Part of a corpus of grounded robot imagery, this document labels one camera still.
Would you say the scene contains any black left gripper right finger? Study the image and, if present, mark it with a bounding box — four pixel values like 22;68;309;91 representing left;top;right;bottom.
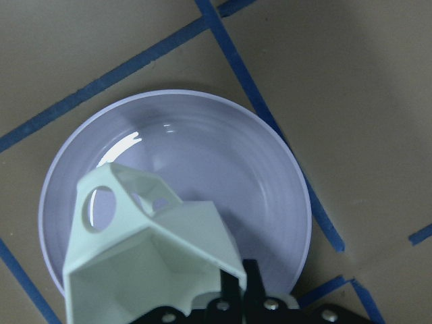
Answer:
242;259;372;324

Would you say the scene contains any white faceted cup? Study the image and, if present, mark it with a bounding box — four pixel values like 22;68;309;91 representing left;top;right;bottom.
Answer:
63;163;247;323

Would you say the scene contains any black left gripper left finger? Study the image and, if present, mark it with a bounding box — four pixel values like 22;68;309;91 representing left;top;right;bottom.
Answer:
128;268;244;324

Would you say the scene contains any lavender round plate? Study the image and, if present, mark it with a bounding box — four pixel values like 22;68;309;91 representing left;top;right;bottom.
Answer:
38;89;312;294

